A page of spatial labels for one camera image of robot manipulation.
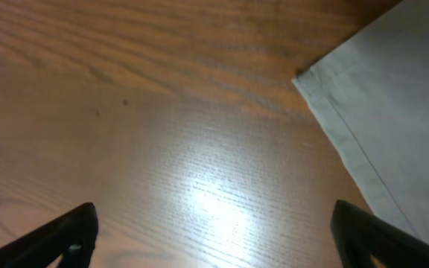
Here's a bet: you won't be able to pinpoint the khaki grey shorts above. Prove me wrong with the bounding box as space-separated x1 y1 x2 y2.
293 0 429 244

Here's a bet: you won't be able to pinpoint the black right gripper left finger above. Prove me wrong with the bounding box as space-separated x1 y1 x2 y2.
0 202 98 268

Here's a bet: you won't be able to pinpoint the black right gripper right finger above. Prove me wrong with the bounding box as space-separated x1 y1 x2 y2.
331 200 429 268

